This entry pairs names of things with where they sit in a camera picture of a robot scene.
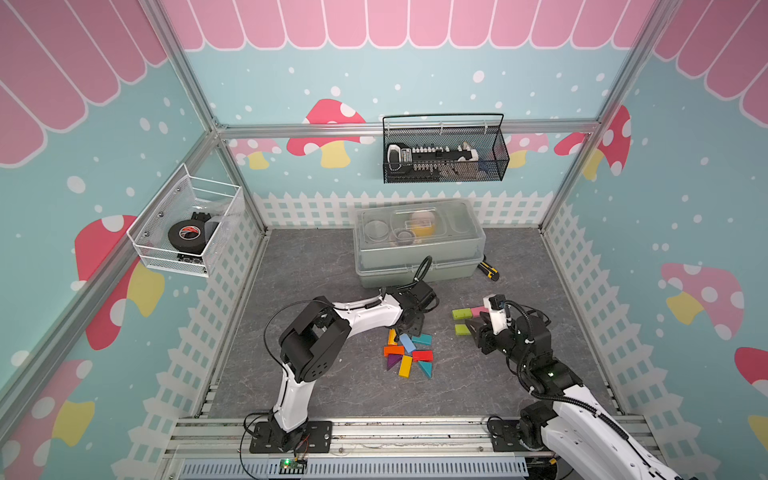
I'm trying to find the teal rectangular block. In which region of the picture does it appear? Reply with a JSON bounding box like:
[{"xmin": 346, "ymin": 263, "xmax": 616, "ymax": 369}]
[{"xmin": 411, "ymin": 334, "xmax": 433, "ymax": 346}]

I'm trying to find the green block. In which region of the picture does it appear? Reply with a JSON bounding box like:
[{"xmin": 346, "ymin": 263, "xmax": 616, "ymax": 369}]
[
  {"xmin": 452, "ymin": 308, "xmax": 474, "ymax": 321},
  {"xmin": 454, "ymin": 324, "xmax": 471, "ymax": 336}
]

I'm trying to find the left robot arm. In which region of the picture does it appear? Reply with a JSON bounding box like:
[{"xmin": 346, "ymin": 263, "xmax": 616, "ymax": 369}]
[{"xmin": 267, "ymin": 280, "xmax": 439, "ymax": 451}]

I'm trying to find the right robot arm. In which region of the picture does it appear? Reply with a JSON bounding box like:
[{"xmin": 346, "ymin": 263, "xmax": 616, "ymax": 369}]
[{"xmin": 465, "ymin": 294, "xmax": 681, "ymax": 479}]

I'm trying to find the light blue block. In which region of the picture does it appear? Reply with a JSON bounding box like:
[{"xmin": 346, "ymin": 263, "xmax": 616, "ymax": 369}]
[{"xmin": 399, "ymin": 334, "xmax": 416, "ymax": 355}]

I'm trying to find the red block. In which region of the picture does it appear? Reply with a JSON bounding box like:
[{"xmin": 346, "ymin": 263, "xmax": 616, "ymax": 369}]
[{"xmin": 411, "ymin": 350, "xmax": 434, "ymax": 362}]

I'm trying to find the purple triangle block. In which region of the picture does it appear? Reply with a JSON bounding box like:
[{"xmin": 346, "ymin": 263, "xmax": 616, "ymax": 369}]
[{"xmin": 386, "ymin": 354, "xmax": 403, "ymax": 370}]

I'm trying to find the translucent plastic storage box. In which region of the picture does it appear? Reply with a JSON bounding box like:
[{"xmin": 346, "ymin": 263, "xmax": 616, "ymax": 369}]
[{"xmin": 353, "ymin": 199, "xmax": 486, "ymax": 288}]

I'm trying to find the teal triangle block bottom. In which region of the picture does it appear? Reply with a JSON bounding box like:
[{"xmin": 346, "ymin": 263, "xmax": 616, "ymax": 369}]
[{"xmin": 417, "ymin": 361, "xmax": 433, "ymax": 379}]

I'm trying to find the yellow black screwdriver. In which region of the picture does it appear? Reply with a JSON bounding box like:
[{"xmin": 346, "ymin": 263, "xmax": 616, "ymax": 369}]
[{"xmin": 478, "ymin": 260, "xmax": 500, "ymax": 282}]

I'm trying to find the white black tool in basket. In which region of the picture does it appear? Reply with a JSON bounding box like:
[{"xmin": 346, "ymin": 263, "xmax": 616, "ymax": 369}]
[{"xmin": 384, "ymin": 142, "xmax": 479, "ymax": 179}]

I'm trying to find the green lit circuit board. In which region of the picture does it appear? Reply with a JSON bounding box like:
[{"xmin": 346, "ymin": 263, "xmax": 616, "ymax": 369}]
[{"xmin": 278, "ymin": 458, "xmax": 307, "ymax": 476}]

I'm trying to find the black tape roll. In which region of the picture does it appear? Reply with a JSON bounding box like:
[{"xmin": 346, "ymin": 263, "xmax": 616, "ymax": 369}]
[{"xmin": 167, "ymin": 219, "xmax": 207, "ymax": 255}]

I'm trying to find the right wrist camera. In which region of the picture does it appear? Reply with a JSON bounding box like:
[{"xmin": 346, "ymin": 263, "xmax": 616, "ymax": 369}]
[{"xmin": 483, "ymin": 294, "xmax": 508, "ymax": 335}]

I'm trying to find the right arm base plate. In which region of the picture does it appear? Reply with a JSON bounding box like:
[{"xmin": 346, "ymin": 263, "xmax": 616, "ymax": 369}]
[{"xmin": 486, "ymin": 415, "xmax": 543, "ymax": 453}]

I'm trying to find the black wire mesh basket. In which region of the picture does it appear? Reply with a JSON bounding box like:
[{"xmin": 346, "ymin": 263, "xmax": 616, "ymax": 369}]
[{"xmin": 381, "ymin": 113, "xmax": 510, "ymax": 183}]

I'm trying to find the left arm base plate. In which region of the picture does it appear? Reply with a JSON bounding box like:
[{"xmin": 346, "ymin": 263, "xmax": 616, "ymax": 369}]
[{"xmin": 248, "ymin": 421, "xmax": 333, "ymax": 454}]

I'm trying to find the white wire basket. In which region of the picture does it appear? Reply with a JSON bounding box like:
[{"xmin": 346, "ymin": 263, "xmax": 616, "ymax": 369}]
[{"xmin": 126, "ymin": 165, "xmax": 245, "ymax": 278}]

